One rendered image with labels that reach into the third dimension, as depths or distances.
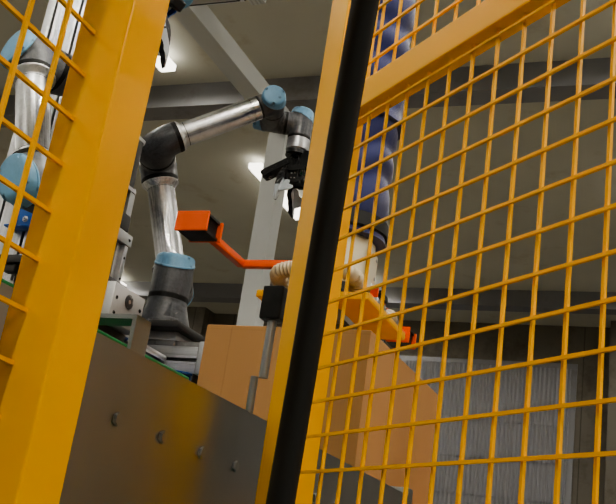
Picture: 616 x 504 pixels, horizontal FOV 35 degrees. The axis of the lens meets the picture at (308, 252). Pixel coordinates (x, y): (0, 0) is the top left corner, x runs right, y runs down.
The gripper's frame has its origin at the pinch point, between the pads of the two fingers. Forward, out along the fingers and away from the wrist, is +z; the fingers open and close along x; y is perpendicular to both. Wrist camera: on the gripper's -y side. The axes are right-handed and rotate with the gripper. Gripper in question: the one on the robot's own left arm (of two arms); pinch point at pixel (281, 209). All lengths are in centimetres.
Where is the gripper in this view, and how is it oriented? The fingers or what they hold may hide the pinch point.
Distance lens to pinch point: 307.3
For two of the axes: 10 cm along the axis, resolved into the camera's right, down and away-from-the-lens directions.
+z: -1.4, 9.3, -3.3
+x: 3.4, 3.6, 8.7
